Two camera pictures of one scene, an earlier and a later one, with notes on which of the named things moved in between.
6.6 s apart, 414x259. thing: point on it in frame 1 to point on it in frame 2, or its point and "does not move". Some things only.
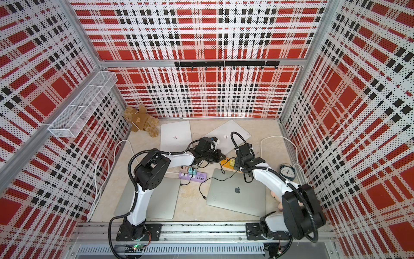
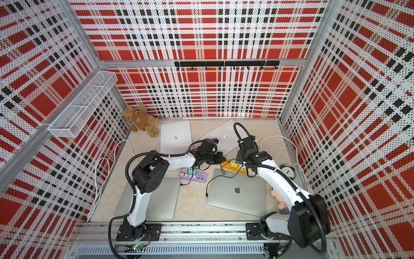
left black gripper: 218,152 does not move
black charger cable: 204,197 to 221,176
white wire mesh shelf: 71,121 does not move
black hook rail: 247,63 does not move
